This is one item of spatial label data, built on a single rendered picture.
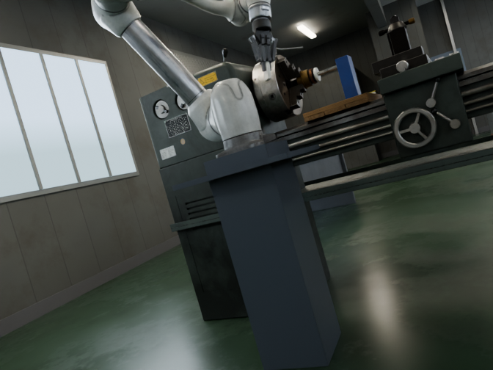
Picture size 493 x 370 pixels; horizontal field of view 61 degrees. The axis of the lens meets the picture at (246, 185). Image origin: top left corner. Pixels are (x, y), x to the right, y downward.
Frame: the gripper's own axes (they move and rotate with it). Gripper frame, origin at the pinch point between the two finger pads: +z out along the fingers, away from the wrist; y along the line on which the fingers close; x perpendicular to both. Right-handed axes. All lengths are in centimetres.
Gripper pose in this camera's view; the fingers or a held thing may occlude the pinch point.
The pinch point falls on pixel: (266, 71)
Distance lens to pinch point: 174.1
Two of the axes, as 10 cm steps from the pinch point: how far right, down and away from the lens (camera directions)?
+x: -4.7, 0.9, 8.8
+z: 1.2, 9.9, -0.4
